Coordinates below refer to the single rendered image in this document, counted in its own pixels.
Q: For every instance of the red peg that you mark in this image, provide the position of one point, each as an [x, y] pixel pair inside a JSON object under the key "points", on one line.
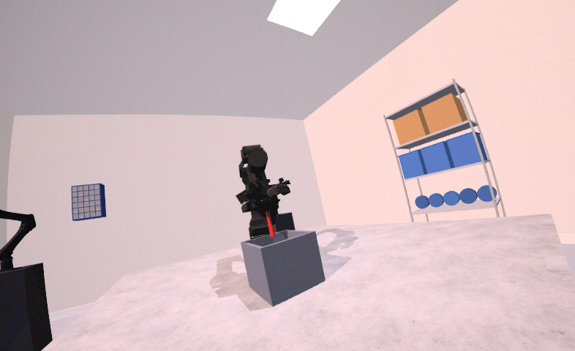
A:
{"points": [[270, 226]]}

